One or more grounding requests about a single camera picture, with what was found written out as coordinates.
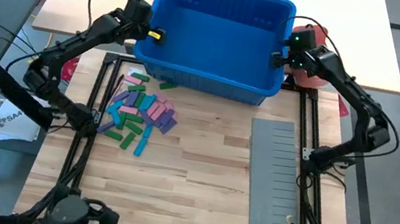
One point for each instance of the black support bar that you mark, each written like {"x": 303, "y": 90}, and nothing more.
{"x": 8, "y": 88}

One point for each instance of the light wooden side table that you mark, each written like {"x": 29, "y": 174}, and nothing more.
{"x": 361, "y": 25}

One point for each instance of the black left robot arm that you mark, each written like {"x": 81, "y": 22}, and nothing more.
{"x": 104, "y": 28}

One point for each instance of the orange plastic basket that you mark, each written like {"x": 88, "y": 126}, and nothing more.
{"x": 309, "y": 80}

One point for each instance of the purple wooden block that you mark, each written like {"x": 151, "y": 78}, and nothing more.
{"x": 146, "y": 118}
{"x": 167, "y": 117}
{"x": 131, "y": 99}
{"x": 120, "y": 97}
{"x": 168, "y": 126}
{"x": 105, "y": 127}

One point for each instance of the long grey slotted divider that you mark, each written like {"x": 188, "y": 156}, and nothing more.
{"x": 271, "y": 173}

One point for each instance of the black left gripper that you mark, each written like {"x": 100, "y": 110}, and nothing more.
{"x": 139, "y": 10}

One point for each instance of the large blue plastic bin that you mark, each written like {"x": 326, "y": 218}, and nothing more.
{"x": 216, "y": 37}

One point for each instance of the white printed paper sheet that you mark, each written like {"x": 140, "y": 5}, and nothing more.
{"x": 12, "y": 123}

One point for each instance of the red floor marker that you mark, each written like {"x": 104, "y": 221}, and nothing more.
{"x": 72, "y": 68}
{"x": 342, "y": 109}

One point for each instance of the pink wooden block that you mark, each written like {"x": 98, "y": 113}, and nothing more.
{"x": 175, "y": 116}
{"x": 169, "y": 106}
{"x": 160, "y": 98}
{"x": 152, "y": 110}
{"x": 158, "y": 113}
{"x": 133, "y": 80}
{"x": 128, "y": 110}

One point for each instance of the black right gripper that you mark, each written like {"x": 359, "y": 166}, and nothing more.
{"x": 303, "y": 40}

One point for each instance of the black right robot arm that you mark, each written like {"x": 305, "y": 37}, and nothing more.
{"x": 354, "y": 93}

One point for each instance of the green wooden block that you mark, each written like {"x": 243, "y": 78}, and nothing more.
{"x": 140, "y": 77}
{"x": 168, "y": 86}
{"x": 134, "y": 128}
{"x": 134, "y": 118}
{"x": 113, "y": 135}
{"x": 136, "y": 88}
{"x": 127, "y": 141}
{"x": 121, "y": 121}
{"x": 139, "y": 100}

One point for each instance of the black pen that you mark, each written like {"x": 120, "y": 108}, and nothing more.
{"x": 119, "y": 84}

